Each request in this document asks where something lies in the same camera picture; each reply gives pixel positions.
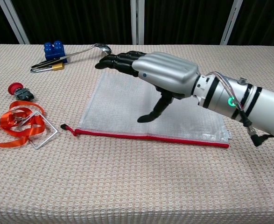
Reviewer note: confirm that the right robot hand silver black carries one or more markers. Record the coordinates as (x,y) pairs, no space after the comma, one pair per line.
(167,70)

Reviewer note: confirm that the clear zipper pouch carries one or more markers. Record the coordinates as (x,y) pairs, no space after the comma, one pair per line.
(118,105)

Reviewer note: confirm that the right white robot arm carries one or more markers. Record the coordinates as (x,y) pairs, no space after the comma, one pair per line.
(255,102)

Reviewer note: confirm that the stainless steel ladle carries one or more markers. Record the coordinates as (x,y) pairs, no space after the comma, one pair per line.
(104,47)

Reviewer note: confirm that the brass padlock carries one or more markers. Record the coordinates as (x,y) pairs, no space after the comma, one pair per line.
(58,66)

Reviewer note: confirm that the blue toy building block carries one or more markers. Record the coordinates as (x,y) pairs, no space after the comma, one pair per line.
(55,52)

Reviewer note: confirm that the beige woven tablecloth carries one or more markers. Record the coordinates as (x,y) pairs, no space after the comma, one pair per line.
(127,182)

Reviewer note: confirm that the red emergency stop button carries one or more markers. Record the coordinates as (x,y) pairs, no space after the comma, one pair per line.
(16,89)

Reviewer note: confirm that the white frame post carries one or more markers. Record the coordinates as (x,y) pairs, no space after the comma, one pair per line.
(231,23)
(137,23)
(14,23)

